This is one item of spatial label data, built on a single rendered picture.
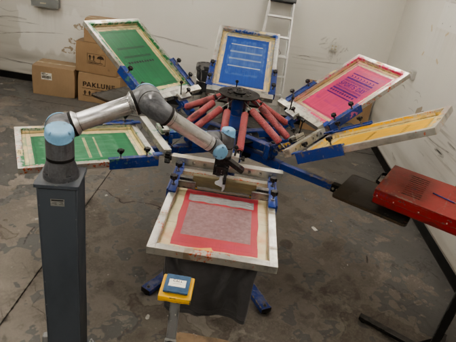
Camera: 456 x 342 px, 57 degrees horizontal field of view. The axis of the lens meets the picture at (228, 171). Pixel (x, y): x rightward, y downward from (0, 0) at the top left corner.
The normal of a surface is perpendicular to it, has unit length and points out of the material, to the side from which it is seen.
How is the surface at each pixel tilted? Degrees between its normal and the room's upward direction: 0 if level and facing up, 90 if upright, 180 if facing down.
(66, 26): 90
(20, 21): 90
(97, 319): 0
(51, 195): 90
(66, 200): 90
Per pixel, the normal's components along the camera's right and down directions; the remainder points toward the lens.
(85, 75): -0.10, 0.43
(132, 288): 0.14, -0.88
